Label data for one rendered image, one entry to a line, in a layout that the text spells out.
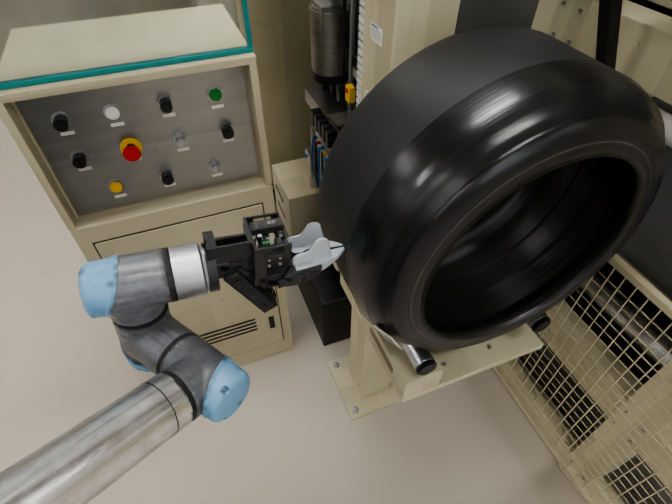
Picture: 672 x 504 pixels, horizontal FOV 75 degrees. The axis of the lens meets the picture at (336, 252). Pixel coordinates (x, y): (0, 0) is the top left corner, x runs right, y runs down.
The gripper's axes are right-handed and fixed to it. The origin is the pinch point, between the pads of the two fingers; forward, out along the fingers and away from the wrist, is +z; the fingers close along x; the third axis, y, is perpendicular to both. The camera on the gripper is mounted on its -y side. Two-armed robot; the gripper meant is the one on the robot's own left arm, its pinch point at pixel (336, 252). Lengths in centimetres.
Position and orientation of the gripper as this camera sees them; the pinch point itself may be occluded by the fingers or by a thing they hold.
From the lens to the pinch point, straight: 69.8
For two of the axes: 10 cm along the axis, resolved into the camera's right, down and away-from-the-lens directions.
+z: 9.3, -1.8, 3.3
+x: -3.6, -6.8, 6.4
